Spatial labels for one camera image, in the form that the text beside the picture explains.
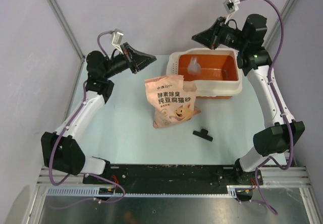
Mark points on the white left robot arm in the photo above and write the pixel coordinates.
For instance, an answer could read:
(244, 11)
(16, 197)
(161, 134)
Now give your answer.
(61, 149)

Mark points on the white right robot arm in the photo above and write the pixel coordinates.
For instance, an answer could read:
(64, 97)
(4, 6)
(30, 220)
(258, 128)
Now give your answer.
(281, 131)

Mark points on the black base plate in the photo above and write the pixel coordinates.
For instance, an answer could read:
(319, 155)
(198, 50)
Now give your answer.
(178, 179)

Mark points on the left aluminium corner post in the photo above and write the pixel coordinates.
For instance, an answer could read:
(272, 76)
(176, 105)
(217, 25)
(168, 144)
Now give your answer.
(57, 11)

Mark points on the pink cat litter bag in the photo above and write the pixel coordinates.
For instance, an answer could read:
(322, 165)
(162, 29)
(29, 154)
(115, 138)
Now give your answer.
(173, 99)

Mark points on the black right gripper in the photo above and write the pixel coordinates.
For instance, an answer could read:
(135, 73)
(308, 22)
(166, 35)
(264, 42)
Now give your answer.
(210, 38)

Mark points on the black bag clip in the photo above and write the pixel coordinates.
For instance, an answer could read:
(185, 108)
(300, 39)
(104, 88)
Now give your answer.
(203, 133)

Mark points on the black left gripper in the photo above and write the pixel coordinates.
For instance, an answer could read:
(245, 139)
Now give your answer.
(140, 60)

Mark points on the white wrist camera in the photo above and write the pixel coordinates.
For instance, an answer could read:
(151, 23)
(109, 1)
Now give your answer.
(117, 36)
(231, 7)

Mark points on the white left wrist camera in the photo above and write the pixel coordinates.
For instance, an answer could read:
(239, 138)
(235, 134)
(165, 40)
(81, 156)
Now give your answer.
(117, 36)

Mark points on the white and orange litter box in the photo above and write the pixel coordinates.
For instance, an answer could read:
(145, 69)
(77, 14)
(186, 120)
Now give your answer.
(219, 76)

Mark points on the clear plastic litter scoop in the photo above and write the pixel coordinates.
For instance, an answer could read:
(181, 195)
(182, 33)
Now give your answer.
(194, 67)

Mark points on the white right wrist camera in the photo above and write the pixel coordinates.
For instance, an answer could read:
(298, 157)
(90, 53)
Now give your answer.
(231, 7)

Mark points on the aluminium frame rail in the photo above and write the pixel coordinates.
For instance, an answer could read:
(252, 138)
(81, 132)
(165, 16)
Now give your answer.
(273, 177)

